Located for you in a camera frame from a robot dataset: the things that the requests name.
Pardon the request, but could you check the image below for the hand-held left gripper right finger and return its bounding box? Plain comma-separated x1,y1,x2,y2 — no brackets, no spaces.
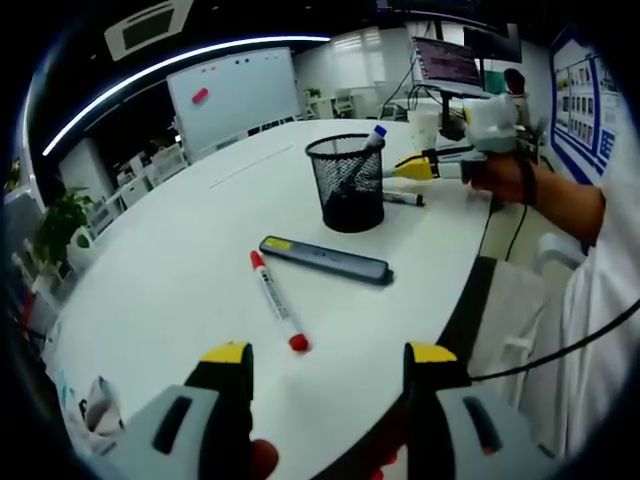
403,341,556,480

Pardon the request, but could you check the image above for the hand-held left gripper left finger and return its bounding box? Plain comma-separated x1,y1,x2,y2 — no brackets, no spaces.
97,341,255,480

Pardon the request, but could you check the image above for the blue whiteboard marker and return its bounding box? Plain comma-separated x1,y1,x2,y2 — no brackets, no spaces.
362,124,390,151

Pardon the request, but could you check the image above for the black mesh pen holder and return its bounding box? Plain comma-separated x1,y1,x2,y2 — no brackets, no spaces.
304,132,387,234

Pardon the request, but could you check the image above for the red whiteboard marker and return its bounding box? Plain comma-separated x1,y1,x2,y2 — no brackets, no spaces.
249,249,310,352

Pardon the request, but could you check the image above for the large standing whiteboard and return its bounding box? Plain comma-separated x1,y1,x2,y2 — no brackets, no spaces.
165,46,304,161

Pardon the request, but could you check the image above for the person's right hand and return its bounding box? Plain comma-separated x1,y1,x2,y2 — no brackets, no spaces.
459,149,531,206

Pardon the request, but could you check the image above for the person's left hand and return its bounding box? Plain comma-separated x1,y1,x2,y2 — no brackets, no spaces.
249,438,280,480

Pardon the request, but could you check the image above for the green panel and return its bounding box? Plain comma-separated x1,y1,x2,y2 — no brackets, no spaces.
482,69,506,96

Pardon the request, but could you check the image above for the black wristband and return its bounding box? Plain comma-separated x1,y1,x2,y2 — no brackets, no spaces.
519,157,539,206

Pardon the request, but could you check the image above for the laptop with purple screen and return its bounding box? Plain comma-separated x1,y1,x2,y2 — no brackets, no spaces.
410,35,484,94

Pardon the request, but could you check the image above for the black monitor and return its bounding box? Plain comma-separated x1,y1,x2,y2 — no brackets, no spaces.
462,23,524,64

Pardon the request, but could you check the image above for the blue white packet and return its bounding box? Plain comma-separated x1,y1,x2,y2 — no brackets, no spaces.
53,367,76,411

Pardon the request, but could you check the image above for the white office chair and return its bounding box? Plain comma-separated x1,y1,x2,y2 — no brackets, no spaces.
335,89,357,120

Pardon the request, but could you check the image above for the white chair armrest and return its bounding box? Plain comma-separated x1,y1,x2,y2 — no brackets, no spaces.
537,232,586,271

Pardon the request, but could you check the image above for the curved ceiling light strip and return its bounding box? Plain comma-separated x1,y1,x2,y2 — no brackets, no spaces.
42,33,332,157

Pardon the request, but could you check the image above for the person's white clothing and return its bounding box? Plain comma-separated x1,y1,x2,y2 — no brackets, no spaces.
469,164,640,456

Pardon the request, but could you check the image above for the green potted plant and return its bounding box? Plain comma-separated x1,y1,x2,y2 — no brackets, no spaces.
34,187,99,274

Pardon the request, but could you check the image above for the ceiling air conditioner vent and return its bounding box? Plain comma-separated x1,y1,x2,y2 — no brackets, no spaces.
103,0,196,62

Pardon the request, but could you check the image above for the blue white wall poster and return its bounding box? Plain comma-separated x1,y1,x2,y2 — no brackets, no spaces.
548,24,632,186

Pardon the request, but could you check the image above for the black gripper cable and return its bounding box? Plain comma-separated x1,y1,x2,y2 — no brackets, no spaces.
469,304,640,384
477,199,531,264

